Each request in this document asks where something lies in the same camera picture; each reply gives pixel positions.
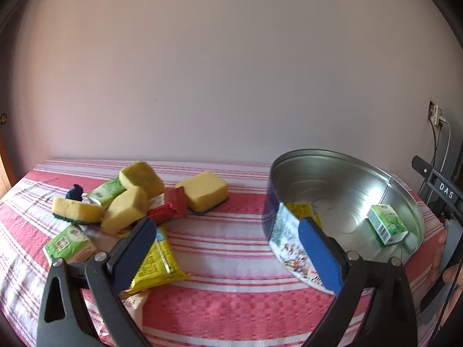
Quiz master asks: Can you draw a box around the beige snack packet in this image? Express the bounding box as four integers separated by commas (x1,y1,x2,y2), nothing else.
119,290,149,330

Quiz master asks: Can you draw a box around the green carton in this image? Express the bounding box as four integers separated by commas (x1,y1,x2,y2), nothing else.
87,177,126,209
42,225,97,265
367,204,409,245

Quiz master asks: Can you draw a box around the yellow snack packet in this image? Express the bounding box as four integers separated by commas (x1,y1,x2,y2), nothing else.
123,226,190,296

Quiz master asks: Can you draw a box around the yellow green sponge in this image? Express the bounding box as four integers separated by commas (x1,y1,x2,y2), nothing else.
52,198,105,224

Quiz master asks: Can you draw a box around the dark blue small object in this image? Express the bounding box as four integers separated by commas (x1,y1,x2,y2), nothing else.
65,184,83,202

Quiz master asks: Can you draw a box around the red snack packet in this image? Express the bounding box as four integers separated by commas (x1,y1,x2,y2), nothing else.
147,187,187,226

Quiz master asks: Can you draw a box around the yellow sponge top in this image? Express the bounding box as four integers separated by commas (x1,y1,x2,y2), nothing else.
118,161,165,199

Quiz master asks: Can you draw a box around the red white striped cloth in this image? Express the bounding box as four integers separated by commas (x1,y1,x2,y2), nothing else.
1,159,444,346

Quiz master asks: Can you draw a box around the round metal tin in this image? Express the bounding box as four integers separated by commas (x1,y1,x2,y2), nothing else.
262,149,425,292

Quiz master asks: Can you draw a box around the yellow packet in tin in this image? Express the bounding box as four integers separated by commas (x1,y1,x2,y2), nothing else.
285,203,323,228

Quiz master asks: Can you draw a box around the black stand with label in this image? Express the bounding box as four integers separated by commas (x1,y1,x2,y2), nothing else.
411,155,462,324

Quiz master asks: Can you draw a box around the white cable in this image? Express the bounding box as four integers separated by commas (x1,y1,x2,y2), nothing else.
438,117,452,173

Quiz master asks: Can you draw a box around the black cable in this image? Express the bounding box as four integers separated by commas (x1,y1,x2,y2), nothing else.
430,121,440,169

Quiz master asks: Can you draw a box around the wall socket with plugs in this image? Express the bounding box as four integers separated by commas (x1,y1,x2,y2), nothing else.
429,100,443,127

